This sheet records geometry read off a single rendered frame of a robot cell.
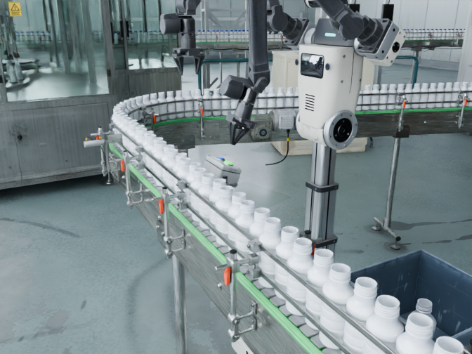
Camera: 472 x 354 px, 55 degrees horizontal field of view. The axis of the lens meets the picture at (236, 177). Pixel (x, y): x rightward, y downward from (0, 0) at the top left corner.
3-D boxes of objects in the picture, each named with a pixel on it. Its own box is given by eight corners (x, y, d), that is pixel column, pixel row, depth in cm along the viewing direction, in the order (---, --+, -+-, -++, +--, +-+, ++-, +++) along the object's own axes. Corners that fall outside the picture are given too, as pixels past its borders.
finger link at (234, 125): (227, 144, 155) (236, 118, 153) (218, 139, 161) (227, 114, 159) (244, 148, 159) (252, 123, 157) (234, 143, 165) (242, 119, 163)
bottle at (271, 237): (272, 293, 105) (274, 228, 100) (253, 282, 109) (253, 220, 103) (288, 282, 109) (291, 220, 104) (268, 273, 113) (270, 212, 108)
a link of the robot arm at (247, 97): (263, 88, 154) (255, 87, 159) (245, 83, 151) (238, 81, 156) (256, 108, 155) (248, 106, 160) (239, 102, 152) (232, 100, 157)
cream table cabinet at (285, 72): (347, 138, 623) (355, 50, 583) (366, 152, 565) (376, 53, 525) (269, 142, 605) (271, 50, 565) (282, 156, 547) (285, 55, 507)
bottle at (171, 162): (186, 193, 164) (185, 149, 158) (177, 199, 159) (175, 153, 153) (173, 190, 166) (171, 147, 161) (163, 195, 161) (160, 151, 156)
